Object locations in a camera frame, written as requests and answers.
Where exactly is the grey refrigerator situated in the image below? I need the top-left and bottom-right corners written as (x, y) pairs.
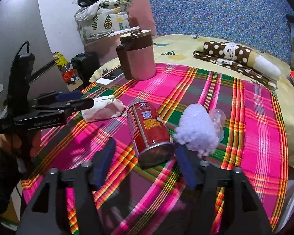
top-left (0, 0), bottom-right (73, 118)

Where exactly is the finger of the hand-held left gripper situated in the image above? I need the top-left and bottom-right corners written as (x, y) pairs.
top-left (33, 99), bottom-right (95, 115)
top-left (37, 90), bottom-right (83, 103)

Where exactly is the red drink can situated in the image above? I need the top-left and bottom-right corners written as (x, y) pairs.
top-left (126, 101), bottom-right (175, 169)

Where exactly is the pineapple print quilt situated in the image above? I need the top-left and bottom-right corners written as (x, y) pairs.
top-left (74, 0), bottom-right (134, 46)

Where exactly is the black box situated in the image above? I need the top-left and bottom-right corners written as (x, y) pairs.
top-left (71, 52), bottom-right (100, 84)

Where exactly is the yellow snack packet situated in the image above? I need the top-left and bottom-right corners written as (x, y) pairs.
top-left (53, 52), bottom-right (69, 68)

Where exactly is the brown polka dot cloth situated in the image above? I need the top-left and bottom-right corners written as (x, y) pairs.
top-left (193, 41), bottom-right (278, 90)

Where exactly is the white plush roll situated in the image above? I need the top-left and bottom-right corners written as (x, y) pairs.
top-left (253, 55), bottom-right (282, 81)

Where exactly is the crumpled leaf-print paper pack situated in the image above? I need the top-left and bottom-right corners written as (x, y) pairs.
top-left (81, 95), bottom-right (126, 123)

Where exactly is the person's left hand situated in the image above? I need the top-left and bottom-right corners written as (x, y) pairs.
top-left (0, 128), bottom-right (43, 158)

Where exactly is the pink tumbler with brown lid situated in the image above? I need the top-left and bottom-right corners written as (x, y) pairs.
top-left (116, 29), bottom-right (156, 81)

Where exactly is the red plastic packet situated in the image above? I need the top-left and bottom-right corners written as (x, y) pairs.
top-left (62, 70), bottom-right (80, 84)

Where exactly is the clear plastic cup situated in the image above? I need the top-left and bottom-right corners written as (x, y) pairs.
top-left (209, 109), bottom-right (226, 142)

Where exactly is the blue floral mattress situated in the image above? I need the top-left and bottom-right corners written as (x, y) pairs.
top-left (143, 0), bottom-right (294, 65)

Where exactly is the person's left forearm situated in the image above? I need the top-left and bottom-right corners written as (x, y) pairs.
top-left (0, 142), bottom-right (24, 217)

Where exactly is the pink plaid blanket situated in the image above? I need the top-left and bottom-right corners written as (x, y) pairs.
top-left (21, 63), bottom-right (289, 235)

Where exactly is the white smartphone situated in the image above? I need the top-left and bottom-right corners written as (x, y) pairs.
top-left (95, 67), bottom-right (125, 88)

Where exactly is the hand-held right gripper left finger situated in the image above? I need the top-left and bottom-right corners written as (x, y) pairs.
top-left (15, 137), bottom-right (117, 235)

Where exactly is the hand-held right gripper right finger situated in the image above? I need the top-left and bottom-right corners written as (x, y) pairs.
top-left (174, 144), bottom-right (274, 235)

